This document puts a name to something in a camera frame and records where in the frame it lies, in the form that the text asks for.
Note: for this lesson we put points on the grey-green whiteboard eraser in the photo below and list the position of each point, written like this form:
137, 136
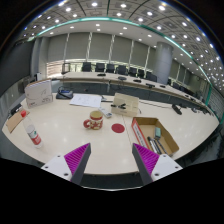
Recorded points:
157, 133

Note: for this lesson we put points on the white remote control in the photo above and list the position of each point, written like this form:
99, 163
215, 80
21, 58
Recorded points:
106, 112

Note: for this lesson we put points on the white cardboard carton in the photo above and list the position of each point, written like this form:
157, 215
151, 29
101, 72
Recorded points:
38, 93

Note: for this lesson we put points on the black box device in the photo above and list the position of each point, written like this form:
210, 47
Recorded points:
15, 109

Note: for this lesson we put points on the black desk phone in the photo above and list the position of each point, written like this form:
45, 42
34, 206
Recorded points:
64, 94

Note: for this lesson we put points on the white printed paper sheet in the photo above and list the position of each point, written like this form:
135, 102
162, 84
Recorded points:
86, 100

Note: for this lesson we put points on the flat round red coaster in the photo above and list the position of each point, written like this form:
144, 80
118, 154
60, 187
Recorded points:
118, 128

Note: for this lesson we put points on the silver pen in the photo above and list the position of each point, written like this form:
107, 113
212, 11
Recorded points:
162, 146

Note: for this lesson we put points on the round ceiling lights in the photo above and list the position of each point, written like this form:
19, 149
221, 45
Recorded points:
94, 4

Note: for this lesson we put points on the red and cream mug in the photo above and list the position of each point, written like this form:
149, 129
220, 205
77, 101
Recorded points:
96, 120

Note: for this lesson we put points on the black office chairs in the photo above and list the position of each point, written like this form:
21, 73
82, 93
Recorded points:
100, 67

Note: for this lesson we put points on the open brown cardboard box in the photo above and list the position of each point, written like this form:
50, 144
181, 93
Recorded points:
168, 141

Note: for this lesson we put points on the beige compartment organiser box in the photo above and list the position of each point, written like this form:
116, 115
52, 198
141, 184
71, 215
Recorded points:
128, 100

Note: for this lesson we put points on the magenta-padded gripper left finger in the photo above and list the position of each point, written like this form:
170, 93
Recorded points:
60, 166

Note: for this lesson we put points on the black marker pen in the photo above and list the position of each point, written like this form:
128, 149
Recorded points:
151, 144

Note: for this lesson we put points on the clear red-capped water bottle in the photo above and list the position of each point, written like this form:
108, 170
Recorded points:
33, 135

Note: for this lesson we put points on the black desk microphone base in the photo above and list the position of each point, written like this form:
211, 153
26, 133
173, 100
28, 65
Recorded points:
176, 109

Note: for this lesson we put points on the black plastic tool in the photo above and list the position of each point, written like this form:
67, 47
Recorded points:
118, 105

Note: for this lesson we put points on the long curved conference desk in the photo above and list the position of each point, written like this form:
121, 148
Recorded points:
100, 87

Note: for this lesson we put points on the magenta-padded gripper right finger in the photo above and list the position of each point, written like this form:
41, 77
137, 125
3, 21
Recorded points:
163, 166

